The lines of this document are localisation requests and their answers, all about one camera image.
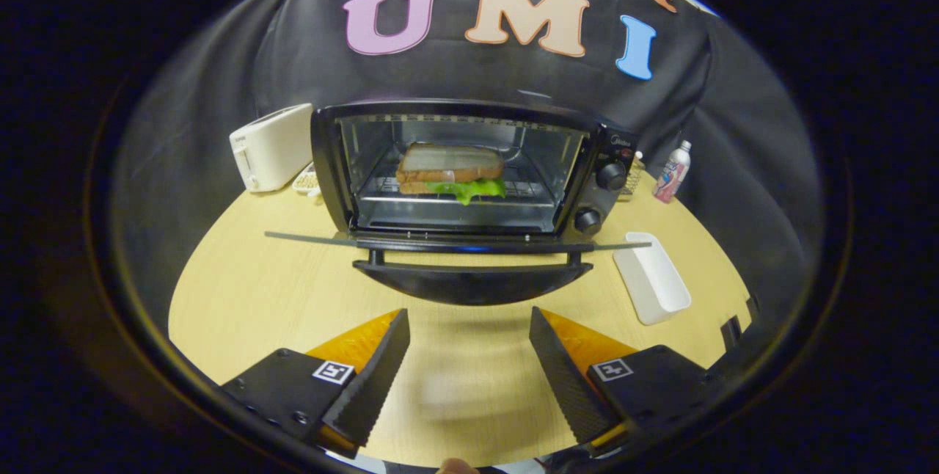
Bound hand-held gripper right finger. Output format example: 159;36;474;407
529;306;728;457

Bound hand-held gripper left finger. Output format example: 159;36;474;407
220;308;411;459

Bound black toaster oven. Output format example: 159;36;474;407
264;98;652;306

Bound lettuce sandwich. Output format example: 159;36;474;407
396;142;508;205

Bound white pop-up toaster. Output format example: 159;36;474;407
229;103;315;193

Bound white rectangular tray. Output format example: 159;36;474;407
613;232;693;326

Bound clear plastic container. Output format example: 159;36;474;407
620;151;646;202

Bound pink white spray bottle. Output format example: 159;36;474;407
653;140;693;204

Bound black backdrop cloth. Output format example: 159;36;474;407
110;0;822;328

